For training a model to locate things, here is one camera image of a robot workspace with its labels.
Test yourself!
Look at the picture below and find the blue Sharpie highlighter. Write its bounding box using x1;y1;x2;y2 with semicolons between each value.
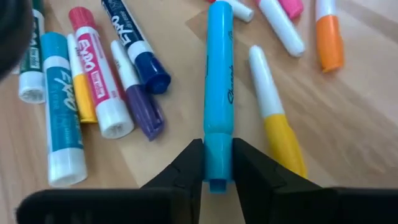
203;1;234;195

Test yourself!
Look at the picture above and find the dark blue Expo marker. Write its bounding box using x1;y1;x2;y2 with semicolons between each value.
101;0;172;95

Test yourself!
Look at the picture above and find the green Expo marker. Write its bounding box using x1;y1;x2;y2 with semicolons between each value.
17;0;47;105

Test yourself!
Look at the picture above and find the white marker yellow cap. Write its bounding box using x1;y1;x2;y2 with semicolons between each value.
66;32;98;124
248;44;309;180

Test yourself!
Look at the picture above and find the white marker orange cap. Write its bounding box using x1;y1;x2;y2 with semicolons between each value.
315;0;345;74

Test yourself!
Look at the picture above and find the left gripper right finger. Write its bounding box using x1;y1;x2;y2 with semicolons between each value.
232;138;398;224

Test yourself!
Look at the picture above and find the white marker pink cap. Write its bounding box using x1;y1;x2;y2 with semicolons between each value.
277;0;305;21
257;0;307;58

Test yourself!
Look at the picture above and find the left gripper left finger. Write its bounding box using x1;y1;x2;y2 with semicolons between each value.
15;138;205;224

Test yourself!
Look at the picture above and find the teal Expo marker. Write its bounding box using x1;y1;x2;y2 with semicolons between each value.
40;30;89;189

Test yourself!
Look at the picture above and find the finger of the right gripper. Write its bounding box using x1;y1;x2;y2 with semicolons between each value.
0;0;34;80

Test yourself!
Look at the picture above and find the red fine-tip marker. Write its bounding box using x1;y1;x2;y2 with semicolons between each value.
214;0;255;24

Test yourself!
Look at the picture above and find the pink Expo marker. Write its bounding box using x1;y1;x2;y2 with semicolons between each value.
68;6;135;140

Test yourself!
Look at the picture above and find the white marker purple cap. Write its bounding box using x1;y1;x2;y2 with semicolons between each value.
110;39;166;142

